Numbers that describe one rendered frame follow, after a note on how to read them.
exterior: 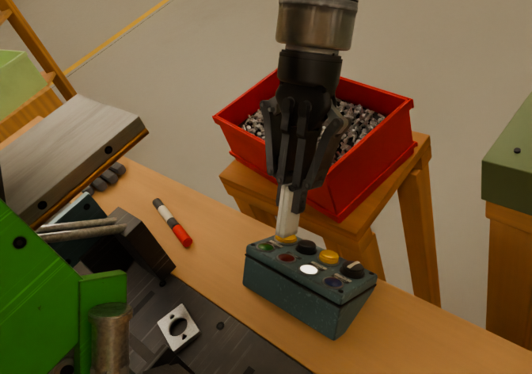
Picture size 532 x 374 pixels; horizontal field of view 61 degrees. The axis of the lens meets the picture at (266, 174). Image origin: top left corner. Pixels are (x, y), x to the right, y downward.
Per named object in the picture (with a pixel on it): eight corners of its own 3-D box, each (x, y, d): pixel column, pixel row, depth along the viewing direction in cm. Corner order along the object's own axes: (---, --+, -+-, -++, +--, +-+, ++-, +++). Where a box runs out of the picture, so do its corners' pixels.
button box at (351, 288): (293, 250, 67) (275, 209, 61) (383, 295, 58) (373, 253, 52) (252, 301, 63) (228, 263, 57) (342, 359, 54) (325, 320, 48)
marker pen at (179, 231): (154, 207, 78) (150, 201, 77) (161, 201, 79) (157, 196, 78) (185, 249, 69) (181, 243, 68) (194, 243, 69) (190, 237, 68)
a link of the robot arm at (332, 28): (311, 2, 58) (305, 50, 60) (263, -9, 52) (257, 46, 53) (374, 5, 53) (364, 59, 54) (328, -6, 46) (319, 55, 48)
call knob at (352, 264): (348, 265, 56) (350, 256, 56) (366, 273, 55) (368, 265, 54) (336, 271, 54) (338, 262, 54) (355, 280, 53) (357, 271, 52)
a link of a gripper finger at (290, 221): (300, 182, 60) (305, 184, 59) (293, 231, 62) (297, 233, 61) (285, 186, 58) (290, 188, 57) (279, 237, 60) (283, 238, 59)
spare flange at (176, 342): (159, 325, 61) (156, 322, 60) (184, 305, 62) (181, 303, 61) (176, 354, 57) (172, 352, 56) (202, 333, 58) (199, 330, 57)
